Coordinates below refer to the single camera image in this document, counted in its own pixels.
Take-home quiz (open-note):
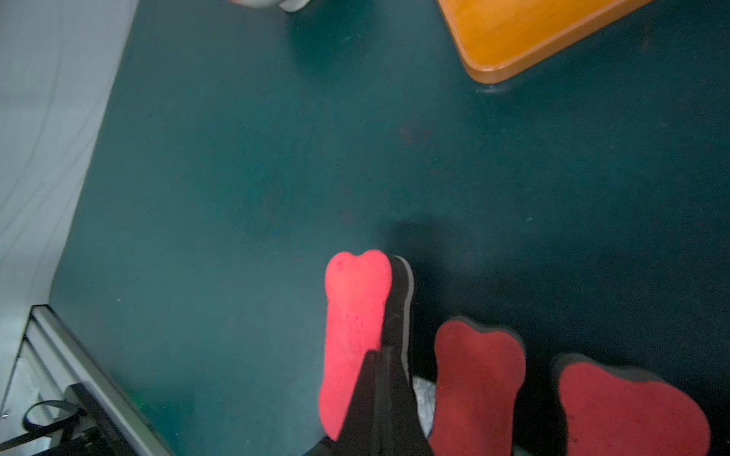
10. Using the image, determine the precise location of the red eraser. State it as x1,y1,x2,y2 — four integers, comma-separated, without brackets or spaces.
319,250,414,440
429,317,526,455
553,353,711,455

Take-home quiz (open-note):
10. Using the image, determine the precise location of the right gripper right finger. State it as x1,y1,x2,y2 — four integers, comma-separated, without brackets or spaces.
389,347,433,455

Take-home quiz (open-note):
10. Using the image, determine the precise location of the orange two-tier shelf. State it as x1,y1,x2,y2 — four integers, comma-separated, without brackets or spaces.
437,0,649,85

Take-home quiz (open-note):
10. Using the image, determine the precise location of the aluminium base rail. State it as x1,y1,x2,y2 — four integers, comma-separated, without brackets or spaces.
1,305,172,455

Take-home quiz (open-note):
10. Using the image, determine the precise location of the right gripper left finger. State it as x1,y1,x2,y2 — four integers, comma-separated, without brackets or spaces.
305,349,391,455

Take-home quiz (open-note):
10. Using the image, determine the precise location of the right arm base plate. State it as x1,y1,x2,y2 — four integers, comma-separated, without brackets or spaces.
23,383,143,456

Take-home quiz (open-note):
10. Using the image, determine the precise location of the orange patterned bowl front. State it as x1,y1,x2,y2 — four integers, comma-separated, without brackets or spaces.
230,0,311,13

